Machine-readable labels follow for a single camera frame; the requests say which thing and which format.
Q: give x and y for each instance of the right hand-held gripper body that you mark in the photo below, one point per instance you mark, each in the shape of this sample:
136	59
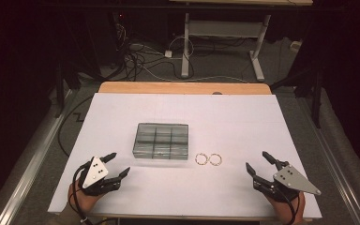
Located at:
290	181

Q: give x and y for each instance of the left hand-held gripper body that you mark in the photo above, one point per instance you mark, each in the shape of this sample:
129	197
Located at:
95	173

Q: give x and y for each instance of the clear plastic compartment box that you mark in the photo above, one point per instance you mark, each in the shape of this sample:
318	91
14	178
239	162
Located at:
161	141

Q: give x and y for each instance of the person's left hand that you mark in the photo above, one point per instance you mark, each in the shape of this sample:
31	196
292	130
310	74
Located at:
82	200

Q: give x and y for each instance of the person's right hand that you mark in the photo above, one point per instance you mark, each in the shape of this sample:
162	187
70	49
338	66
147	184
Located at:
286	211

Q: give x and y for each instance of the white board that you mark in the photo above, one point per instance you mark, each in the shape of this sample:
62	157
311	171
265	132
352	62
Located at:
175	187

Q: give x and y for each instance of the black metal stand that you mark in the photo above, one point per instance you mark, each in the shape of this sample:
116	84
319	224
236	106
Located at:
59	93
316	100

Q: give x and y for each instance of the dark round table grommet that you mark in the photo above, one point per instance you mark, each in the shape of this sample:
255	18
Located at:
217	92

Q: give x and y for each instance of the wooden table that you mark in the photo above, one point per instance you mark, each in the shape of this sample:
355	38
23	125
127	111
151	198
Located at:
168	88

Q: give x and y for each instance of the white box on floor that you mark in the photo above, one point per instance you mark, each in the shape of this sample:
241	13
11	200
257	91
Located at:
296	46

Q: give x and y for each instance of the white power adapter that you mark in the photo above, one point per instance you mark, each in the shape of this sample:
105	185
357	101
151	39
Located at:
168	53

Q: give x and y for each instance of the black device with red light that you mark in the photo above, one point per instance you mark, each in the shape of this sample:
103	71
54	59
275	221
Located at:
120	28

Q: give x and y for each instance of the aluminium floor rail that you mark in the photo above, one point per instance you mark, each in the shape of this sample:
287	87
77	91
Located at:
28	175
340	178

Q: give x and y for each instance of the white metal desk frame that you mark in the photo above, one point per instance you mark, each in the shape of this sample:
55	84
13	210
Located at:
223	28

